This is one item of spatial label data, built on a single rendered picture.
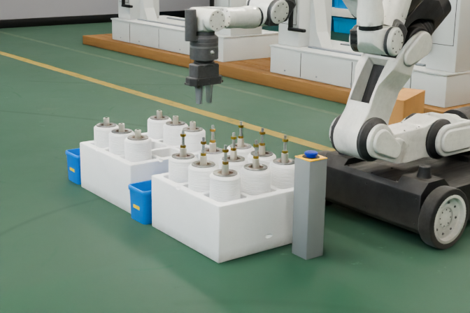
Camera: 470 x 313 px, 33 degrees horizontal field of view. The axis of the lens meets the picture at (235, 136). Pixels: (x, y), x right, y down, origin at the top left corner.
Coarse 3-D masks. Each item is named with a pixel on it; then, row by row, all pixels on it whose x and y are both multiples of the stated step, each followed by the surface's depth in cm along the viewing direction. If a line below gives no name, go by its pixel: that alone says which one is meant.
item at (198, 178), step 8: (192, 168) 250; (200, 168) 249; (208, 168) 249; (216, 168) 251; (192, 176) 250; (200, 176) 249; (208, 176) 249; (192, 184) 251; (200, 184) 250; (208, 184) 250; (200, 192) 250
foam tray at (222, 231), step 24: (168, 192) 258; (192, 192) 248; (288, 192) 251; (168, 216) 260; (192, 216) 247; (216, 216) 237; (240, 216) 241; (264, 216) 247; (288, 216) 253; (192, 240) 249; (216, 240) 238; (240, 240) 243; (264, 240) 249; (288, 240) 255
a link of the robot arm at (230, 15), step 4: (192, 8) 243; (212, 8) 247; (216, 8) 247; (220, 8) 247; (224, 8) 246; (228, 8) 246; (232, 8) 247; (224, 12) 246; (228, 12) 245; (232, 12) 245; (228, 16) 245; (232, 16) 245; (228, 20) 245; (232, 20) 245; (228, 24) 246; (232, 24) 246; (224, 28) 247; (228, 28) 247
